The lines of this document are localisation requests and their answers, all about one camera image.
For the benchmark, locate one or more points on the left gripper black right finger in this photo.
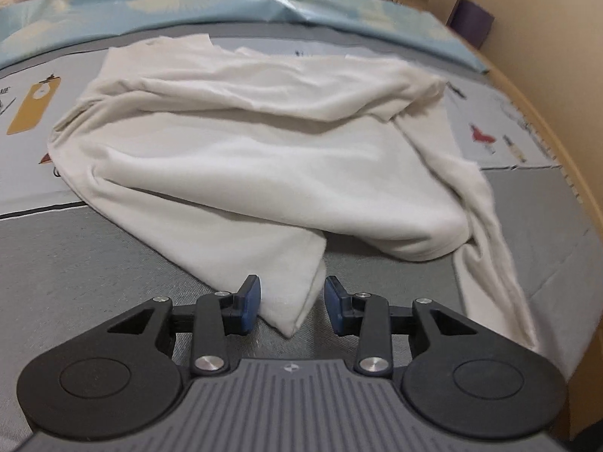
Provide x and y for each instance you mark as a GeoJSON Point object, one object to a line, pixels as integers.
{"type": "Point", "coordinates": [457, 374]}

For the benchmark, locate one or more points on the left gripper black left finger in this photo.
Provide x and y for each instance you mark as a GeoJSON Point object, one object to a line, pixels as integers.
{"type": "Point", "coordinates": [130, 371]}

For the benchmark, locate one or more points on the white long-sleeve shirt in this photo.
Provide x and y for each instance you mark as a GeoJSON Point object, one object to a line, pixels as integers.
{"type": "Point", "coordinates": [230, 163]}

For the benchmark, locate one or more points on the grey deer-print bed cover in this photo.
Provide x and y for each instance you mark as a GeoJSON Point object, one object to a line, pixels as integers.
{"type": "Point", "coordinates": [65, 268]}

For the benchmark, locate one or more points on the dark purple box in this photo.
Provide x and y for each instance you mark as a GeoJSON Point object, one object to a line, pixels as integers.
{"type": "Point", "coordinates": [471, 22]}

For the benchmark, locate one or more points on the wooden bed frame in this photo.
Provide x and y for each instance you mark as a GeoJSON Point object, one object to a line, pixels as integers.
{"type": "Point", "coordinates": [547, 56]}

